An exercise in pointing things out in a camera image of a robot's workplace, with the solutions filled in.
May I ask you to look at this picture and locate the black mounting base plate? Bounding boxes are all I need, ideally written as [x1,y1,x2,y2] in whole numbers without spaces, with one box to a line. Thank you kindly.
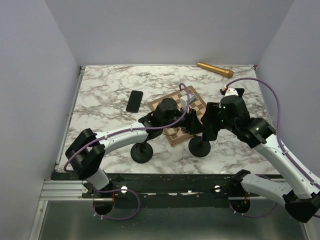
[50,172,250,213]

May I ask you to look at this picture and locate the gold microphone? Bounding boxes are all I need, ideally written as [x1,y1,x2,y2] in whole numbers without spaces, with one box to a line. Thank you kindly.
[197,62,234,78]

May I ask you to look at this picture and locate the wooden chessboard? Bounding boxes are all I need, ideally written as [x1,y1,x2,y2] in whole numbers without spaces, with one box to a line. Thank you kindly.
[148,85,207,147]

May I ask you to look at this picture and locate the aluminium rail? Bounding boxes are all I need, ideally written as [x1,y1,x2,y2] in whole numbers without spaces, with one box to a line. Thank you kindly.
[40,180,266,209]

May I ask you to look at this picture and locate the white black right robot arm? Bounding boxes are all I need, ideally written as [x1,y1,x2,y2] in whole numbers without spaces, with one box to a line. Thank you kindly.
[201,95,320,223]

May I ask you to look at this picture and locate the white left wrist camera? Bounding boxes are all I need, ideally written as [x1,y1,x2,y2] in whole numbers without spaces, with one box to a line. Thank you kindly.
[179,92,197,111]

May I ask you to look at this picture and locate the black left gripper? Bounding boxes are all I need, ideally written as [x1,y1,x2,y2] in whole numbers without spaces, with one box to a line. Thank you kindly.
[161,105,207,135]

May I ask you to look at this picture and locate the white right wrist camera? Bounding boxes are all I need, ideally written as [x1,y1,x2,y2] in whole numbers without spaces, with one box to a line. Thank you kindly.
[220,86,239,98]

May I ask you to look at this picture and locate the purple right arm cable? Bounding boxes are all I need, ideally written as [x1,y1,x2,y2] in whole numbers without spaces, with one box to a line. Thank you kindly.
[224,77,320,218]

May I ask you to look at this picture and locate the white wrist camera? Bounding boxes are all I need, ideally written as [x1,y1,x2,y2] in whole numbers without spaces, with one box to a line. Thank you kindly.
[220,86,239,98]
[179,92,197,111]

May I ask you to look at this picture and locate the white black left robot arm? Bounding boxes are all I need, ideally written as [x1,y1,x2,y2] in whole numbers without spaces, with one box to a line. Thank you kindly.
[65,98,203,198]

